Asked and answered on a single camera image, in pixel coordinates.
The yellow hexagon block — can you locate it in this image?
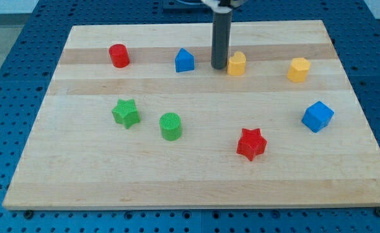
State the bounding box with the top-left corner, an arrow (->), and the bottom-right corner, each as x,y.
287,58 -> 311,83

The yellow heart block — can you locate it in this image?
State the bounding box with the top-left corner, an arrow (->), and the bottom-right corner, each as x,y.
227,51 -> 247,76

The white rod mount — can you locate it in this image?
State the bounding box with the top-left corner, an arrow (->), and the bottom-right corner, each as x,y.
201,0 -> 245,13

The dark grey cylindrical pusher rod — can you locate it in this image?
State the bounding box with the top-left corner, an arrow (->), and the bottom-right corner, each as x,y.
211,11 -> 232,70

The red star block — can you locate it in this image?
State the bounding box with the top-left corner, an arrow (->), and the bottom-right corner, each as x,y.
236,128 -> 267,161

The green star block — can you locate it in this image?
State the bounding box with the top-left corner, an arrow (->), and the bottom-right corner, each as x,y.
111,99 -> 140,129

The wooden board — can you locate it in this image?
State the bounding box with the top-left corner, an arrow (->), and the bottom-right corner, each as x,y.
3,20 -> 380,210

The blue cube block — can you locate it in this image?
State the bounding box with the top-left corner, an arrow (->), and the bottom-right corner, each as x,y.
302,101 -> 334,133

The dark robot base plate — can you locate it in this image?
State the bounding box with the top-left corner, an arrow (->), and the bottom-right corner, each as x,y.
161,0 -> 211,14

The red cylinder block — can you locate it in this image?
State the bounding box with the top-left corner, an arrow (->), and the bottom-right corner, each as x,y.
109,44 -> 130,68

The blue triangle block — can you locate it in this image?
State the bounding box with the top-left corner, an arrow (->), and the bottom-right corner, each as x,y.
175,48 -> 195,72

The green cylinder block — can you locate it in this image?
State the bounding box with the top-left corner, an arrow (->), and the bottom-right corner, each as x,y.
159,113 -> 182,141

